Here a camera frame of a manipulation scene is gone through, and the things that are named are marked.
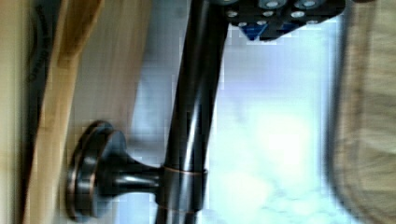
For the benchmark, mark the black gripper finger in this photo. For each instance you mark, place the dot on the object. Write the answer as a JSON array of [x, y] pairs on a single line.
[[268, 20]]

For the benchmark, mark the light wooden drawer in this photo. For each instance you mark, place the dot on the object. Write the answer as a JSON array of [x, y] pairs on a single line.
[[87, 68]]

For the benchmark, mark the dark bronze drawer handle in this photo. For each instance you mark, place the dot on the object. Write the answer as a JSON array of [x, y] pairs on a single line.
[[101, 168]]

